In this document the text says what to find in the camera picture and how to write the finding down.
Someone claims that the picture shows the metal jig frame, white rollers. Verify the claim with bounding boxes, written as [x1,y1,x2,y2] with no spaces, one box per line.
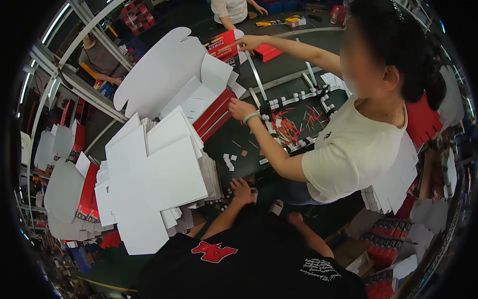
[244,37,352,166]

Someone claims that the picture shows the stack of white die-cut cartons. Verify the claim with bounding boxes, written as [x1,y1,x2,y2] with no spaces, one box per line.
[34,120,86,172]

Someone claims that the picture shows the stack of white carton blanks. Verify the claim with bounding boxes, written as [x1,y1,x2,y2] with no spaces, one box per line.
[360,131,419,216]

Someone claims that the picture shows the stack of red-edged flat cartons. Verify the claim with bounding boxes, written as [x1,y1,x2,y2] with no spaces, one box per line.
[44,152,116,242]

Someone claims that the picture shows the rack with red boxes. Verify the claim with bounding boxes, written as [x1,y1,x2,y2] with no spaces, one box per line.
[119,2,157,36]

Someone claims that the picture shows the person's left hand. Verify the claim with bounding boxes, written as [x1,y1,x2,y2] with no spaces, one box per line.
[229,177,257,206]

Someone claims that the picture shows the large white unfolded carton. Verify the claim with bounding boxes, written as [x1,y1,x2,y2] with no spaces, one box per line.
[113,27,248,125]

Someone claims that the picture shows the brown cardboard box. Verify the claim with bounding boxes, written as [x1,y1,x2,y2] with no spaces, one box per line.
[332,237,376,278]

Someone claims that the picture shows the red and white folded carton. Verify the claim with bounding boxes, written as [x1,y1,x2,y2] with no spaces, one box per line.
[192,88,238,143]

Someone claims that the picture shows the metal frame with tube lights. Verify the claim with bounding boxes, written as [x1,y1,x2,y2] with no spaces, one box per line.
[17,0,136,240]

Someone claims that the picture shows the red printed carton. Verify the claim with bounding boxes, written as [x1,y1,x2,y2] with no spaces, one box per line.
[203,29,245,63]

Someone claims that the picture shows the red die-cut carton sheets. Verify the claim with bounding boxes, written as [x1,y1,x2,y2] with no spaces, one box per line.
[405,91,444,149]

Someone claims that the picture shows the rows of red black packets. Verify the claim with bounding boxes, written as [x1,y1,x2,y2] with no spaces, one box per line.
[359,218,414,270]

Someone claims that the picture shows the heap of red paper strips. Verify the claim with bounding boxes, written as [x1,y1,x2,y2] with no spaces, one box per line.
[270,106,330,146]

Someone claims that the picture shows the person's body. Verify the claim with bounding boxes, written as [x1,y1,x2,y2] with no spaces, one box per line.
[137,208,369,299]

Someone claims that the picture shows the stack of white flat cartons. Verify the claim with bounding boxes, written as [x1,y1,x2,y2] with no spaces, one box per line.
[93,106,225,256]

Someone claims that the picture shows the white paper scraps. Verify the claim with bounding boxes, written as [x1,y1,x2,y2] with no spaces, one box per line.
[223,152,238,172]

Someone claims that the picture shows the yellow packets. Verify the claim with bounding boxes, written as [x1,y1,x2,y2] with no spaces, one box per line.
[255,14,307,29]

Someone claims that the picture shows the red flat carton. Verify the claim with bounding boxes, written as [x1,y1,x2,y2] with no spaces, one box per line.
[100,230,122,249]

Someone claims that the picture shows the small red carton tray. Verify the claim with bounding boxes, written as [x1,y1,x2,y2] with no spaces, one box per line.
[254,44,284,63]

